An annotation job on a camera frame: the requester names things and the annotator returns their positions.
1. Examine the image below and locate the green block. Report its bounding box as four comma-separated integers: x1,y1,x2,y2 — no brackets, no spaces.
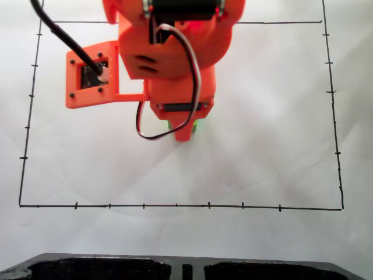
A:
167,118,199,134

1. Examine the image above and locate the black plastic tray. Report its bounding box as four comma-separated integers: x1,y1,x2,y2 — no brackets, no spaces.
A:
0,253,373,280

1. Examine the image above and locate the thin servo wire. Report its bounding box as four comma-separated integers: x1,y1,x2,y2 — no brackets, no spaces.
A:
135,24,203,141

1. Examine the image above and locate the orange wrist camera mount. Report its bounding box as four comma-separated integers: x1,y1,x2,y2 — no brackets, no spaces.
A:
65,40,146,110

